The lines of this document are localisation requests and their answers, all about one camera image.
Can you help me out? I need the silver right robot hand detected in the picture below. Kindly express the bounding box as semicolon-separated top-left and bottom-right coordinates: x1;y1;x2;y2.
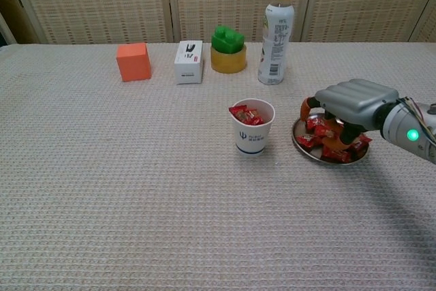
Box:
299;78;399;151

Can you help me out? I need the round metal plate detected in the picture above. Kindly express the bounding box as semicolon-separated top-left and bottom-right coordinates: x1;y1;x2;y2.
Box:
291;106;371;166

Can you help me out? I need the red candy pile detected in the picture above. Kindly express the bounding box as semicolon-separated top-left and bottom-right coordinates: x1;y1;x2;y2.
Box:
295;116;373;164

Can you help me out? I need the white paper cup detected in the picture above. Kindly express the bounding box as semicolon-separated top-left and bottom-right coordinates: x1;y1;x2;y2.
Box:
230;98;276;158

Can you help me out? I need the white stapler box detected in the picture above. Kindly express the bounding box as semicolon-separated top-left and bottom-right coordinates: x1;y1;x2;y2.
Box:
174;40;205;85

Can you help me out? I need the beige woven tablecloth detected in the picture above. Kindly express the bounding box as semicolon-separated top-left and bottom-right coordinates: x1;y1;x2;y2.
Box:
0;42;436;291

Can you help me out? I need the white bottle yellow cap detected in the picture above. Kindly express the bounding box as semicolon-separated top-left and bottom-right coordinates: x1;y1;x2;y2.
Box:
258;0;296;86

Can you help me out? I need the orange cube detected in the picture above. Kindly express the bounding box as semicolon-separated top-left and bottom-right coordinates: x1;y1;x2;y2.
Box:
116;42;152;83

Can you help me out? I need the yellow tape roll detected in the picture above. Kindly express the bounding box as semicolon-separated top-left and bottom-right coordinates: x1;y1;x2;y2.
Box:
210;44;247;74

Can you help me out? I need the green toy brick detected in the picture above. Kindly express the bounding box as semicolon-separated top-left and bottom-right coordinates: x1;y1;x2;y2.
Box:
211;25;246;55

